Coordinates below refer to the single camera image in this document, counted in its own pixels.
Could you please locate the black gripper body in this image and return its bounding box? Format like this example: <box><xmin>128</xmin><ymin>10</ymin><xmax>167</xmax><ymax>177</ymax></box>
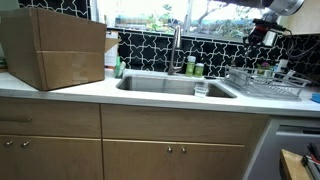
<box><xmin>248</xmin><ymin>23</ymin><xmax>268</xmax><ymax>47</ymax></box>

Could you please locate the purple flowering potted plant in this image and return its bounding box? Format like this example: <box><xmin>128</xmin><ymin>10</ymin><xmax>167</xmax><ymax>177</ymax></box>
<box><xmin>256</xmin><ymin>60</ymin><xmax>273</xmax><ymax>76</ymax></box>

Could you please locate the short green soap bottle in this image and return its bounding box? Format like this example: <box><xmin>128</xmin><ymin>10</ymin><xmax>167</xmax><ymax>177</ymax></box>
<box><xmin>194</xmin><ymin>62</ymin><xmax>205</xmax><ymax>79</ymax></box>

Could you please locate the tall green soap bottle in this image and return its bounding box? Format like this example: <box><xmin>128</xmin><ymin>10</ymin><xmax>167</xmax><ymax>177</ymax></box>
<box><xmin>185</xmin><ymin>55</ymin><xmax>197</xmax><ymax>78</ymax></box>

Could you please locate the clear plastic cup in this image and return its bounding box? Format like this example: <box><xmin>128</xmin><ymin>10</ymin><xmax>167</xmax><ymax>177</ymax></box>
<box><xmin>193</xmin><ymin>81</ymin><xmax>211</xmax><ymax>99</ymax></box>

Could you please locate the brushed steel kitchen faucet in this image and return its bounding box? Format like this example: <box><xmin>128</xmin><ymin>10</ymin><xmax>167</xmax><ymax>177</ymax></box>
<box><xmin>167</xmin><ymin>24</ymin><xmax>185</xmax><ymax>76</ymax></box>

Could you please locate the stainless steel sink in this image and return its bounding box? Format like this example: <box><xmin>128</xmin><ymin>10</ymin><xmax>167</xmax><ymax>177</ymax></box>
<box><xmin>115</xmin><ymin>74</ymin><xmax>238</xmax><ymax>100</ymax></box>

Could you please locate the white dishwasher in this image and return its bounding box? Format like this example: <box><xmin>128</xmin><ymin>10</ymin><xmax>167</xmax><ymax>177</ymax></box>
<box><xmin>242</xmin><ymin>116</ymin><xmax>320</xmax><ymax>180</ymax></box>

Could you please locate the kitchen window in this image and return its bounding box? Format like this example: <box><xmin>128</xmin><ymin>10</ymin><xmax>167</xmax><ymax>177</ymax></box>
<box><xmin>90</xmin><ymin>0</ymin><xmax>269</xmax><ymax>43</ymax></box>

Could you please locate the wide wooden false drawer front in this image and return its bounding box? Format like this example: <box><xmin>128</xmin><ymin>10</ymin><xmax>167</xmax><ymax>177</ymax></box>
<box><xmin>100</xmin><ymin>103</ymin><xmax>270</xmax><ymax>146</ymax></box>

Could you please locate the wooden cabinet door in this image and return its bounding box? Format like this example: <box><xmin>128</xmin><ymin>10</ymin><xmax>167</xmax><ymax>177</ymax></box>
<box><xmin>15</xmin><ymin>135</ymin><xmax>104</xmax><ymax>180</ymax></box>
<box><xmin>102</xmin><ymin>139</ymin><xmax>178</xmax><ymax>180</ymax></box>
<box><xmin>176</xmin><ymin>141</ymin><xmax>247</xmax><ymax>180</ymax></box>
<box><xmin>0</xmin><ymin>134</ymin><xmax>18</xmax><ymax>180</ymax></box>

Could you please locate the green dish brush bottle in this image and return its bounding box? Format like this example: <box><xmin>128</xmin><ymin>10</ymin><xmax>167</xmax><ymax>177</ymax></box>
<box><xmin>114</xmin><ymin>55</ymin><xmax>127</xmax><ymax>80</ymax></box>

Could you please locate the black red tool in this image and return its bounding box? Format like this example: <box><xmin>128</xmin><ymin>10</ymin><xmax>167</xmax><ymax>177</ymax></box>
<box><xmin>300</xmin><ymin>142</ymin><xmax>320</xmax><ymax>180</ymax></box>

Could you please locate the white container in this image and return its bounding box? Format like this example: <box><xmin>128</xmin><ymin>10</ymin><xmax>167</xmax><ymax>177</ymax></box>
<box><xmin>104</xmin><ymin>30</ymin><xmax>120</xmax><ymax>70</ymax></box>

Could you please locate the large cardboard box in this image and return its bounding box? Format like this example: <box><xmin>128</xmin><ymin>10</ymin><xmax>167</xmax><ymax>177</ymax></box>
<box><xmin>0</xmin><ymin>7</ymin><xmax>122</xmax><ymax>92</ymax></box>

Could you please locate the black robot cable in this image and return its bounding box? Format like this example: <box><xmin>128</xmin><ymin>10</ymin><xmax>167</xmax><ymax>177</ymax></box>
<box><xmin>275</xmin><ymin>28</ymin><xmax>320</xmax><ymax>63</ymax></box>

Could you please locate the white wall outlet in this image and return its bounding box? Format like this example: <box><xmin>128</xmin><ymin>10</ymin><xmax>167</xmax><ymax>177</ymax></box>
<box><xmin>277</xmin><ymin>58</ymin><xmax>290</xmax><ymax>73</ymax></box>

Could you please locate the steel wire dish rack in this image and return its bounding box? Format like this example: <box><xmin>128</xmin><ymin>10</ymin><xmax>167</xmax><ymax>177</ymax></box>
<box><xmin>222</xmin><ymin>64</ymin><xmax>313</xmax><ymax>102</ymax></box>

